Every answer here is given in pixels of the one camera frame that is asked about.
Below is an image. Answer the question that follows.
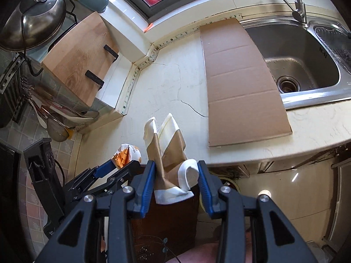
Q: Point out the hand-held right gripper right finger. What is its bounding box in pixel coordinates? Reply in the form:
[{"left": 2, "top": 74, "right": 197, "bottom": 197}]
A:
[{"left": 197, "top": 160, "right": 319, "bottom": 263}]

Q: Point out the steel pot lid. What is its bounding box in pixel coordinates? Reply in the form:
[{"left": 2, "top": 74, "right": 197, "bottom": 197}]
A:
[{"left": 0, "top": 0, "right": 67, "bottom": 52}]

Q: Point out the black hook rail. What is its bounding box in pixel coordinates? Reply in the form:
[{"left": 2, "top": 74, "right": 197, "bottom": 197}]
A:
[{"left": 5, "top": 77, "right": 29, "bottom": 124}]

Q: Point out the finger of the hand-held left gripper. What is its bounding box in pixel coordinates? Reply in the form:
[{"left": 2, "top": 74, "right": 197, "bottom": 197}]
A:
[
  {"left": 90, "top": 161, "right": 141, "bottom": 196},
  {"left": 64, "top": 159, "right": 118, "bottom": 194}
]

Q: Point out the stainless steel sink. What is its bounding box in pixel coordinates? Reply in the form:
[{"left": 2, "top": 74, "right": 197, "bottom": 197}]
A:
[{"left": 238, "top": 16, "right": 351, "bottom": 110}]

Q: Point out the mesh strainer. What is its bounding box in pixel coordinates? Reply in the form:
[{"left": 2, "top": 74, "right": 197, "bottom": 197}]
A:
[{"left": 47, "top": 118, "right": 69, "bottom": 142}]

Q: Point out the orange white snack packet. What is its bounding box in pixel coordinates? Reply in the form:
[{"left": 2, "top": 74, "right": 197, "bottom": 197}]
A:
[{"left": 111, "top": 143, "right": 143, "bottom": 170}]

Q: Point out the cardboard sheet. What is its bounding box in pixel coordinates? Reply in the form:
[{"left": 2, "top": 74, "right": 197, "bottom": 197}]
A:
[{"left": 199, "top": 18, "right": 292, "bottom": 147}]

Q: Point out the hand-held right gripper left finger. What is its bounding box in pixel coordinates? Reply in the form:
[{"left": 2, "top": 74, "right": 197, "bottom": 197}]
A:
[{"left": 34, "top": 160, "right": 157, "bottom": 263}]

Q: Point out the wire drain basket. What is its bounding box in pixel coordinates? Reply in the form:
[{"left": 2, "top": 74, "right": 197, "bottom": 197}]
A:
[{"left": 314, "top": 25, "right": 351, "bottom": 74}]

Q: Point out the black wire rack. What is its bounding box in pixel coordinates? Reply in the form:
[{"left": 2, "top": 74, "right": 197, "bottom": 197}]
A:
[{"left": 20, "top": 0, "right": 120, "bottom": 89}]

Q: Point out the person's pink garment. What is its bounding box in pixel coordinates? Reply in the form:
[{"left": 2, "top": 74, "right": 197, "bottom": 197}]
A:
[{"left": 167, "top": 231, "right": 220, "bottom": 263}]

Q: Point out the steel faucet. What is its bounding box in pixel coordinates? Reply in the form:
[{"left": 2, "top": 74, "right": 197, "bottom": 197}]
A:
[{"left": 282, "top": 0, "right": 309, "bottom": 24}]

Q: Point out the brown white paper bag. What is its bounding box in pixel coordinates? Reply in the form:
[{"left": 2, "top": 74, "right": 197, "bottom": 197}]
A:
[{"left": 143, "top": 113, "right": 199, "bottom": 205}]

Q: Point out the steel cabinet door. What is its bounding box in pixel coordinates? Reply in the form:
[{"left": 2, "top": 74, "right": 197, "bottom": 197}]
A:
[{"left": 324, "top": 153, "right": 351, "bottom": 252}]

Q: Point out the wooden cutting board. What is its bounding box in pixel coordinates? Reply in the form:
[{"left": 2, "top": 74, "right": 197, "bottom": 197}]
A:
[{"left": 41, "top": 12, "right": 120, "bottom": 107}]

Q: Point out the metal knife rack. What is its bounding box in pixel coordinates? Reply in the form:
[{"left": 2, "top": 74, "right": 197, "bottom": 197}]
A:
[{"left": 0, "top": 57, "right": 24, "bottom": 96}]

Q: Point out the black trash bin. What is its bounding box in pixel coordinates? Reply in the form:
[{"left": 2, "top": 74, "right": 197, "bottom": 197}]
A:
[{"left": 199, "top": 177, "right": 240, "bottom": 211}]

